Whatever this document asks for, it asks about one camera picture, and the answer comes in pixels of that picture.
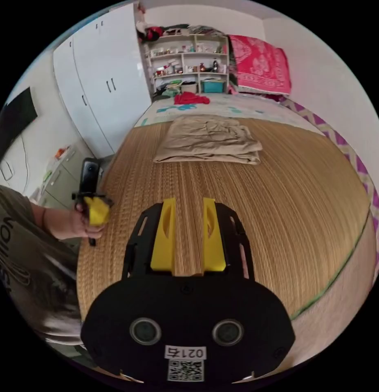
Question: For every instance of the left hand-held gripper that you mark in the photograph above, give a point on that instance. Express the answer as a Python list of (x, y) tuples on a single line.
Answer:
[(79, 196)]

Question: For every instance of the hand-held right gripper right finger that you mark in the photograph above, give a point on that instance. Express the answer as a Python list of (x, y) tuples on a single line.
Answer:
[(214, 242)]

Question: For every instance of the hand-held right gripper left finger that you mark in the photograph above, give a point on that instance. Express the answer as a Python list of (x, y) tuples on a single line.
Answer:
[(164, 239)]

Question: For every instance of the person's left forearm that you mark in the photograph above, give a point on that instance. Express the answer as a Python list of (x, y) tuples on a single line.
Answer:
[(52, 222)]

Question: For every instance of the light brown pants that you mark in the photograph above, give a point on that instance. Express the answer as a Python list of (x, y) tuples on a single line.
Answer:
[(207, 141)]

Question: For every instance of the person's left hand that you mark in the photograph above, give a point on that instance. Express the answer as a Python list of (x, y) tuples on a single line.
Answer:
[(80, 225)]

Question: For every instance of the grey drawer cabinet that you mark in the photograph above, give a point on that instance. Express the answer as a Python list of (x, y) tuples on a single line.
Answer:
[(59, 177)]

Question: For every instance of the bed with woven mat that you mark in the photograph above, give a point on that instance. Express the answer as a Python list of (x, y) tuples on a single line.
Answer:
[(284, 214)]

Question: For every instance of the person's body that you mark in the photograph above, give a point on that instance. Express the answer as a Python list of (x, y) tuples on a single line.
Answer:
[(26, 269)]

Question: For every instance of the white cupboard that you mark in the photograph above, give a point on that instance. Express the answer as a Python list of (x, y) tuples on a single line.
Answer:
[(106, 76)]

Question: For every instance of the red garment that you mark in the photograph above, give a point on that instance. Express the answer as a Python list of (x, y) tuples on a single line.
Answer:
[(190, 98)]

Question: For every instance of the white open shelf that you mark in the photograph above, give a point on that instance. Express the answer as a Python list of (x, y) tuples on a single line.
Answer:
[(189, 61)]

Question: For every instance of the pink patterned folded quilt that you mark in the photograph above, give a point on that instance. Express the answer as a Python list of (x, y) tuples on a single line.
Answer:
[(259, 64)]

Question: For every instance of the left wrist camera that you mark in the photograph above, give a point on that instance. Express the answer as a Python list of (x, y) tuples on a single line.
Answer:
[(91, 174)]

